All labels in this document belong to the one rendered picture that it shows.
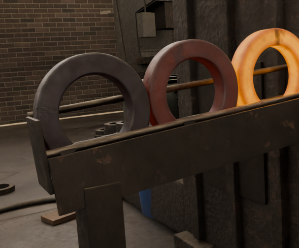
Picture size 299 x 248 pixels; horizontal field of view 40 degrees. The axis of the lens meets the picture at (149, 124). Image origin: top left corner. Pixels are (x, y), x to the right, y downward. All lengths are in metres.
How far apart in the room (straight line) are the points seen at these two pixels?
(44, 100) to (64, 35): 6.37
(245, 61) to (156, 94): 0.19
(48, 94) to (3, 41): 6.16
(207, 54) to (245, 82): 0.09
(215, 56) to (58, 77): 0.28
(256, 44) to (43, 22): 6.23
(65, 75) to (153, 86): 0.15
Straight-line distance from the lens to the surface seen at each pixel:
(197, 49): 0.71
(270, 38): 0.80
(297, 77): 0.86
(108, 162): 0.61
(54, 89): 0.60
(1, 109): 6.73
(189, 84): 0.77
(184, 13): 1.47
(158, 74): 0.67
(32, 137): 0.63
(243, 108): 0.74
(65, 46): 6.95
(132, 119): 0.65
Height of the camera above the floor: 0.73
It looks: 8 degrees down
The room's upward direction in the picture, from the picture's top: 4 degrees counter-clockwise
